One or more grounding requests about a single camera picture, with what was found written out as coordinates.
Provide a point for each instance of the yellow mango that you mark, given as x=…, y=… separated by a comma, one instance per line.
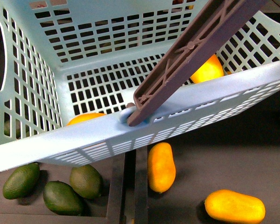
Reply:
x=85, y=117
x=233, y=207
x=161, y=170

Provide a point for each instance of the light blue plastic basket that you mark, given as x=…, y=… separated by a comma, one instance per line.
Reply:
x=64, y=58

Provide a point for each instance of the yellow lemon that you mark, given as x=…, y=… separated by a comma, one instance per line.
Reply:
x=211, y=69

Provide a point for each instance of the yellow mango upright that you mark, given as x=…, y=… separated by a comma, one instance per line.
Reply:
x=161, y=170

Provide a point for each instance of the green avocado right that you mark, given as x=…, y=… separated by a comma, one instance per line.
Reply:
x=86, y=181

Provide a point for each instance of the green avocado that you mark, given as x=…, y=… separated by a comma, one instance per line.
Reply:
x=86, y=181
x=21, y=182
x=61, y=199

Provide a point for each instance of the black fruit display shelf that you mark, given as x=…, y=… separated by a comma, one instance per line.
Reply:
x=240, y=153

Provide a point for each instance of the green avocado middle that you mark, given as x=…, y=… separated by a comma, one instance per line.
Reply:
x=61, y=199

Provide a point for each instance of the green avocado left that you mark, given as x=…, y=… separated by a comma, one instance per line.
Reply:
x=21, y=182

